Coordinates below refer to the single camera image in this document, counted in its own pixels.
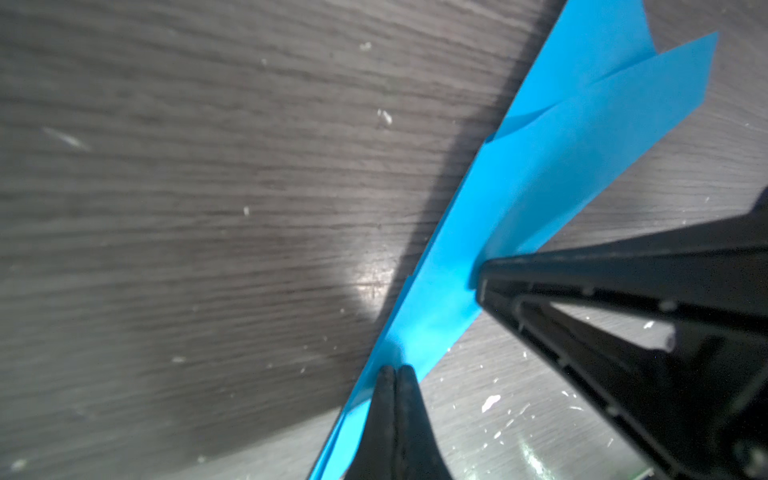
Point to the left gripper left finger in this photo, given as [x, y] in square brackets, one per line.
[374, 458]

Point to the blue square paper sheet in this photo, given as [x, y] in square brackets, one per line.
[597, 97]

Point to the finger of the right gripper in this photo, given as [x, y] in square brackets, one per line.
[665, 336]

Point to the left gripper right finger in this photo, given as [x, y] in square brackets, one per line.
[416, 453]

